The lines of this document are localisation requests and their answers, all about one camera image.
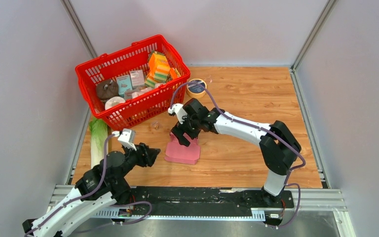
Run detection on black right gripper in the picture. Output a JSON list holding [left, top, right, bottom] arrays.
[[171, 113, 201, 147]]

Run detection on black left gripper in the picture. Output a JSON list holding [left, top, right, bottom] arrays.
[[113, 141, 161, 184]]

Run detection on pink paper box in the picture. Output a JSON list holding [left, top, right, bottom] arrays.
[[165, 133, 201, 165]]

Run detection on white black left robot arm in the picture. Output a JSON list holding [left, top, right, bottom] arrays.
[[23, 143, 161, 237]]

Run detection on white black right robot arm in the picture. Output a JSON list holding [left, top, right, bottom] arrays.
[[168, 99, 301, 207]]

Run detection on grey pink small box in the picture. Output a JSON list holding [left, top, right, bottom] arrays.
[[129, 70, 145, 89]]

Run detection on teal small box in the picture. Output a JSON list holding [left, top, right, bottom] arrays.
[[116, 75, 133, 97]]

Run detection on clear plastic bag with snack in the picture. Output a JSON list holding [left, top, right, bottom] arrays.
[[151, 121, 161, 130]]

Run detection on yellow masking tape roll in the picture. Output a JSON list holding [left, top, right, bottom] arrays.
[[186, 79, 207, 99]]

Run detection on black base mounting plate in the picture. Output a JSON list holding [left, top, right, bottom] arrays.
[[123, 186, 295, 217]]

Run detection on red plastic shopping basket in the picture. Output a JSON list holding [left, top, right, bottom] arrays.
[[75, 35, 190, 130]]

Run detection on napa cabbage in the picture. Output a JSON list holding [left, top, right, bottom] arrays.
[[89, 118, 108, 167]]

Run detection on green yellow sponge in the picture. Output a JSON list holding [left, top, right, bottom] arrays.
[[145, 74, 158, 88]]

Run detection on white tape roll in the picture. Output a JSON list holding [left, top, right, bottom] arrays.
[[105, 96, 126, 110]]

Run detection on orange yellow sponge pack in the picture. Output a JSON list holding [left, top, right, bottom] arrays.
[[149, 51, 171, 83]]

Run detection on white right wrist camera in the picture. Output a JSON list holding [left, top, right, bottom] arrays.
[[167, 103, 188, 124]]

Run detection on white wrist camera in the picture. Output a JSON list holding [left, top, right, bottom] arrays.
[[167, 103, 188, 124], [112, 128, 137, 151]]

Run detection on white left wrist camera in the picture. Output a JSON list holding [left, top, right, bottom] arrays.
[[112, 128, 137, 151]]

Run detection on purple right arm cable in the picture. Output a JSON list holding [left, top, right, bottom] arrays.
[[169, 81, 307, 229]]

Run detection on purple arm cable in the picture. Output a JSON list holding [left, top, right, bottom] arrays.
[[24, 130, 153, 237], [169, 81, 307, 229]]

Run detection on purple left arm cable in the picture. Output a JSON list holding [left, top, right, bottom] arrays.
[[24, 130, 153, 237]]

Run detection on aluminium rail frame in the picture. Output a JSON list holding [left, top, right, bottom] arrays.
[[47, 185, 348, 221]]

